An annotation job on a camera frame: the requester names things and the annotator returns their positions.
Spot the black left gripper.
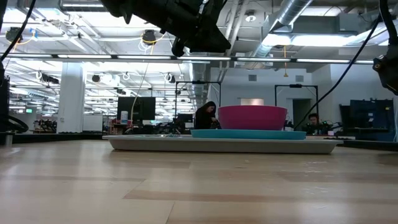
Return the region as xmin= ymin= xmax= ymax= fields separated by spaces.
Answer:
xmin=99 ymin=0 xmax=233 ymax=58

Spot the magenta plastic bowl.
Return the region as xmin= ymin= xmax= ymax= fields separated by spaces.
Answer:
xmin=217 ymin=105 xmax=289 ymax=131

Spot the grey plastic tray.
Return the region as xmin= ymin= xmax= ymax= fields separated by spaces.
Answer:
xmin=101 ymin=134 xmax=344 ymax=155

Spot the teal plastic plate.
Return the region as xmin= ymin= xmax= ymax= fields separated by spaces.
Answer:
xmin=190 ymin=129 xmax=307 ymax=141

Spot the round ceiling sensor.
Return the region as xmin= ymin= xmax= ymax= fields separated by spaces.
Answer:
xmin=244 ymin=9 xmax=257 ymax=23

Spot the seated person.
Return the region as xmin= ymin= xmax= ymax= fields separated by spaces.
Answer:
xmin=194 ymin=101 xmax=221 ymax=130

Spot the large black monitor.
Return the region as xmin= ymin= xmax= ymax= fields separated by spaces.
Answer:
xmin=117 ymin=96 xmax=156 ymax=122

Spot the wide bright ceiling light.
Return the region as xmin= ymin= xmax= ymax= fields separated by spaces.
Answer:
xmin=262 ymin=33 xmax=349 ymax=48

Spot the white board panel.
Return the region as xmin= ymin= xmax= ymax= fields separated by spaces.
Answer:
xmin=82 ymin=114 xmax=104 ymax=133

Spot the white building pillar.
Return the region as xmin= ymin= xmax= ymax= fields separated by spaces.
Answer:
xmin=57 ymin=62 xmax=86 ymax=134

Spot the person behind robot station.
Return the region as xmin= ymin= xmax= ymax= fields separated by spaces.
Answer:
xmin=306 ymin=113 xmax=324 ymax=135

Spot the dark blue cabinet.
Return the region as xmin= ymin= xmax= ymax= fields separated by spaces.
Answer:
xmin=349 ymin=98 xmax=396 ymax=133

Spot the black metal gantry frame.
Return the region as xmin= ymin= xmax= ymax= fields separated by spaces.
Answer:
xmin=274 ymin=83 xmax=320 ymax=124
xmin=174 ymin=80 xmax=223 ymax=125

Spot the black ceiling cable reel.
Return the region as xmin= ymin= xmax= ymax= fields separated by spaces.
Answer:
xmin=5 ymin=27 xmax=24 ymax=43
xmin=141 ymin=29 xmax=157 ymax=47

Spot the yellow hanging cord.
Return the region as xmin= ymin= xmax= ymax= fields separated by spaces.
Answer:
xmin=282 ymin=45 xmax=289 ymax=78

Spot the grey rectangular air duct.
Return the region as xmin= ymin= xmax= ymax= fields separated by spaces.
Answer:
xmin=270 ymin=14 xmax=374 ymax=34

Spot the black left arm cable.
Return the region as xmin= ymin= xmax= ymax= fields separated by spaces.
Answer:
xmin=0 ymin=0 xmax=37 ymax=63

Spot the black corrugated cable hose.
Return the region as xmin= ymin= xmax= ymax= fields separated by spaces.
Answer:
xmin=7 ymin=114 xmax=29 ymax=133

